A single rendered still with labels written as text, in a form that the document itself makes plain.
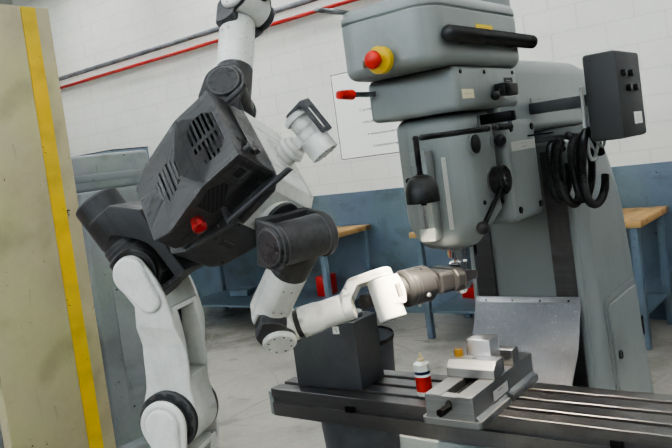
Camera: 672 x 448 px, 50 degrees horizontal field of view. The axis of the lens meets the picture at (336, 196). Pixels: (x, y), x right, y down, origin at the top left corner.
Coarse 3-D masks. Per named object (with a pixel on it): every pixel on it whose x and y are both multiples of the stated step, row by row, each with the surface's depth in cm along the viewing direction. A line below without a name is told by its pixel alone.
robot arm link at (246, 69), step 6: (228, 60) 175; (234, 60) 175; (240, 60) 175; (240, 66) 175; (246, 66) 176; (246, 72) 175; (252, 72) 178; (246, 78) 175; (246, 90) 171; (246, 96) 171; (246, 102) 172; (252, 102) 177; (246, 108) 173; (252, 108) 177; (252, 114) 177
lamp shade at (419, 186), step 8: (416, 176) 155; (424, 176) 154; (408, 184) 155; (416, 184) 153; (424, 184) 153; (432, 184) 154; (408, 192) 154; (416, 192) 153; (424, 192) 153; (432, 192) 153; (408, 200) 155; (416, 200) 153; (424, 200) 153; (432, 200) 153
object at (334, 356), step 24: (360, 312) 201; (312, 336) 203; (336, 336) 198; (360, 336) 197; (312, 360) 204; (336, 360) 199; (360, 360) 196; (312, 384) 205; (336, 384) 200; (360, 384) 195
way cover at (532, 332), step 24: (480, 312) 216; (504, 312) 212; (528, 312) 207; (552, 312) 203; (576, 312) 199; (504, 336) 209; (528, 336) 205; (552, 336) 201; (576, 336) 197; (552, 360) 198; (576, 360) 194
